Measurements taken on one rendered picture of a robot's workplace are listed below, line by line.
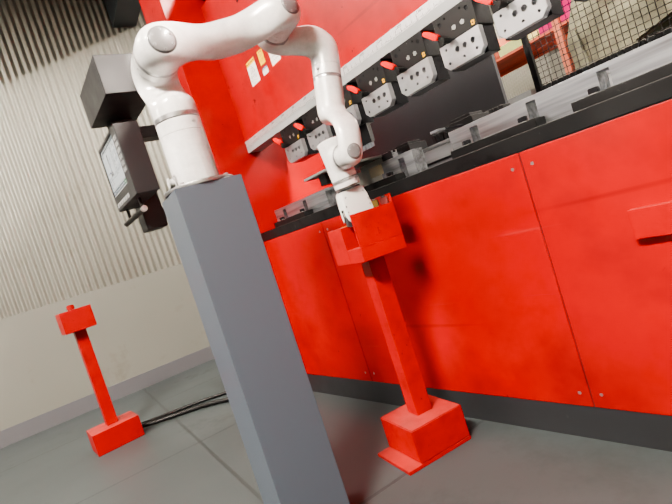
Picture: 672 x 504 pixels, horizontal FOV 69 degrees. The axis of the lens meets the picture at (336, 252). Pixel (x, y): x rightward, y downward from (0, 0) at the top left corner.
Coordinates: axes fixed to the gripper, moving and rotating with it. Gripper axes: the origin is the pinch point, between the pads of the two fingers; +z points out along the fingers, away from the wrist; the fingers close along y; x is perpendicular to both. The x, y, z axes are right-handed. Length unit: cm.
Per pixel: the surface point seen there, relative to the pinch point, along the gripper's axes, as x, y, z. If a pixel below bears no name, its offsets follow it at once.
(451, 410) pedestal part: 5, -2, 63
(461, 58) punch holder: 22, -40, -38
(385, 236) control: 4.9, -3.1, 2.8
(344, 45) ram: -24, -34, -66
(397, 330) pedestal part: -2.1, 1.7, 33.1
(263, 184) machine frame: -117, -15, -38
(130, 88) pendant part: -122, 28, -106
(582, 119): 57, -34, -8
